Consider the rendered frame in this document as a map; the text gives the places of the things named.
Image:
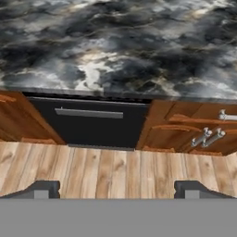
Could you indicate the brown wooden drawer front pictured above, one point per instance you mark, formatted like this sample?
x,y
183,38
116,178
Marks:
x,y
200,111

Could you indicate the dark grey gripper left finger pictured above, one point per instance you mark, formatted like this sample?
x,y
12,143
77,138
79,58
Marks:
x,y
46,188

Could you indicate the black dishwasher door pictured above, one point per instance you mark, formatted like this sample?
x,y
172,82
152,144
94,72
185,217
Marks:
x,y
92,123

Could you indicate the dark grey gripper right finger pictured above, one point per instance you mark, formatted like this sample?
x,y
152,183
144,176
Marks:
x,y
188,189

